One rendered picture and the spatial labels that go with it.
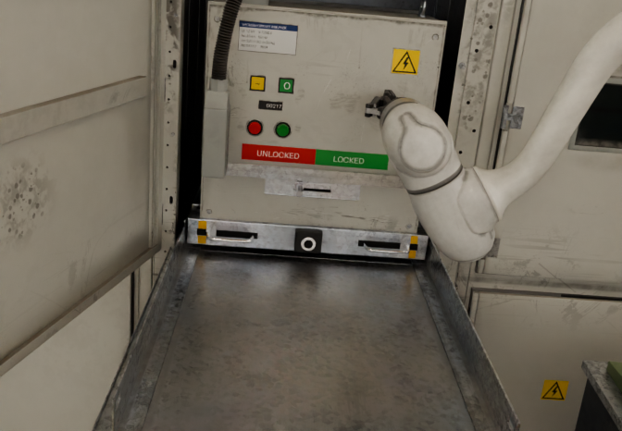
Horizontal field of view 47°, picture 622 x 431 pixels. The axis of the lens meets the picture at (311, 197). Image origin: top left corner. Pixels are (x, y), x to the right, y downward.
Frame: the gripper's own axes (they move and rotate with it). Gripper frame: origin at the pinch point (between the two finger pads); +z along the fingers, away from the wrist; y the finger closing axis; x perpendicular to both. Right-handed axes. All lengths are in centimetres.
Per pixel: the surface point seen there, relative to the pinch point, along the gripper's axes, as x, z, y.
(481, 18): 17.7, 3.6, 17.5
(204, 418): -38, -58, -30
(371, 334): -38.3, -30.0, -2.6
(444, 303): -37.2, -17.6, 13.5
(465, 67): 7.5, 2.0, 15.2
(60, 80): 4, -27, -59
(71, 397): -78, 2, -67
